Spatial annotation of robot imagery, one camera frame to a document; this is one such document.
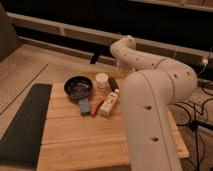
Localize black frying pan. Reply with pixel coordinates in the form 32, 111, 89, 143
64, 76, 93, 99

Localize black floor cables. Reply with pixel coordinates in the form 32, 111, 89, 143
169, 78, 213, 171

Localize grey chair corner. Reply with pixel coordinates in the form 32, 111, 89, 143
0, 3, 21, 62

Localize white bottle with black cap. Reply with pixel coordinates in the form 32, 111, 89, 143
98, 89, 119, 117

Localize white wall plug cable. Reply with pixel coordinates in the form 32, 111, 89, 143
171, 44, 213, 79

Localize orange carrot toy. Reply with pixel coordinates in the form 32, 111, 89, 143
90, 99, 104, 117

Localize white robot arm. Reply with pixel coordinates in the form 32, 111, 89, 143
110, 36, 198, 171

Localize dark green mat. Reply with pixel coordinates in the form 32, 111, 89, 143
0, 84, 52, 167

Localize wooden table board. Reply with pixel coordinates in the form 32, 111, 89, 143
35, 71, 190, 171

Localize blue-grey eraser block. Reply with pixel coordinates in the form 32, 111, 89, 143
78, 98, 91, 116

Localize black marker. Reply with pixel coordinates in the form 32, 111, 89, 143
108, 78, 119, 91

